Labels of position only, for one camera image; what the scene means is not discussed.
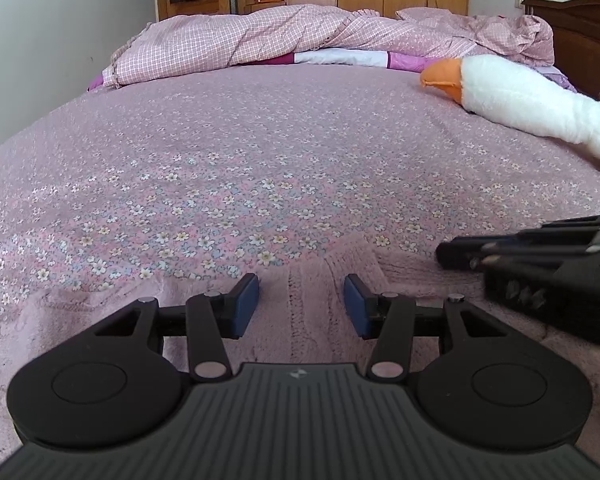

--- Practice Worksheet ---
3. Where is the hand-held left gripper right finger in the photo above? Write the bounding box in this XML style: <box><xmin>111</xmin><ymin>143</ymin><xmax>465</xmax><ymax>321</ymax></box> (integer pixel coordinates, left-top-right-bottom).
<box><xmin>343</xmin><ymin>274</ymin><xmax>512</xmax><ymax>380</ymax></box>

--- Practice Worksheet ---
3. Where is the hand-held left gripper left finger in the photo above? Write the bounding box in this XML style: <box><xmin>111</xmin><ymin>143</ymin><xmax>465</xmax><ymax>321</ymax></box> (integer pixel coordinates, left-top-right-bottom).
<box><xmin>94</xmin><ymin>273</ymin><xmax>260</xmax><ymax>384</ymax></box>

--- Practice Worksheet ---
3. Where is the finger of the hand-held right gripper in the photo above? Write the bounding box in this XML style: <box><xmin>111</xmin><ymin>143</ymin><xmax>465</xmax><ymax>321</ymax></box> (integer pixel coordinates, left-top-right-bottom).
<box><xmin>517</xmin><ymin>212</ymin><xmax>600</xmax><ymax>251</ymax></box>
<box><xmin>436</xmin><ymin>239</ymin><xmax>600</xmax><ymax>271</ymax></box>

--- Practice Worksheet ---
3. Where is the pink knit sweater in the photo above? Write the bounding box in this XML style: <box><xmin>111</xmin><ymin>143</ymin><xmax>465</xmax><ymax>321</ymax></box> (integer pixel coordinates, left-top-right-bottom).
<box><xmin>0</xmin><ymin>233</ymin><xmax>600</xmax><ymax>466</ymax></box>

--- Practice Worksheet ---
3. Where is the bed with floral pink sheet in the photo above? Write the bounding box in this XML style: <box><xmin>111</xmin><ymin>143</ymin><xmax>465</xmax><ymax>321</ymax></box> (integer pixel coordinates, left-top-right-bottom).
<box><xmin>0</xmin><ymin>57</ymin><xmax>600</xmax><ymax>323</ymax></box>

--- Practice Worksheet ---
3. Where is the white goose plush toy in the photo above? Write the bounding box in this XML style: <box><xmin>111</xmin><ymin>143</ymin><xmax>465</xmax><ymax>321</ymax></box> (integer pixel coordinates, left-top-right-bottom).
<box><xmin>420</xmin><ymin>55</ymin><xmax>600</xmax><ymax>199</ymax></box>

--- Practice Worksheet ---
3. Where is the dark wooden headboard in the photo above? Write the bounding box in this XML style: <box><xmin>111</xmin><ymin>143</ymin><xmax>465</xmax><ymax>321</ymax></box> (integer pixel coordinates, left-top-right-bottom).
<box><xmin>522</xmin><ymin>0</ymin><xmax>600</xmax><ymax>103</ymax></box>

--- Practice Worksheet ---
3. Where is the pink pillow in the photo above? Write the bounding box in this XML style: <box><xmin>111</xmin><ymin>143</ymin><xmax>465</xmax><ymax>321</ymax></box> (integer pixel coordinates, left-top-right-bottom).
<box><xmin>396</xmin><ymin>7</ymin><xmax>481</xmax><ymax>27</ymax></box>

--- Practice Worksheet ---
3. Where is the purple and white sheet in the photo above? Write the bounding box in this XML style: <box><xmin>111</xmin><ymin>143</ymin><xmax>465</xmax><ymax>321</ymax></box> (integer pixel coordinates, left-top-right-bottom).
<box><xmin>87</xmin><ymin>49</ymin><xmax>433</xmax><ymax>92</ymax></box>

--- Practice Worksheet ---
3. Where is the pink checked quilt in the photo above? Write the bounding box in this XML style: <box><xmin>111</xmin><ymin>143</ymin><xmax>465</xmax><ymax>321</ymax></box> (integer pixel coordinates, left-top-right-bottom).
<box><xmin>102</xmin><ymin>4</ymin><xmax>556</xmax><ymax>90</ymax></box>

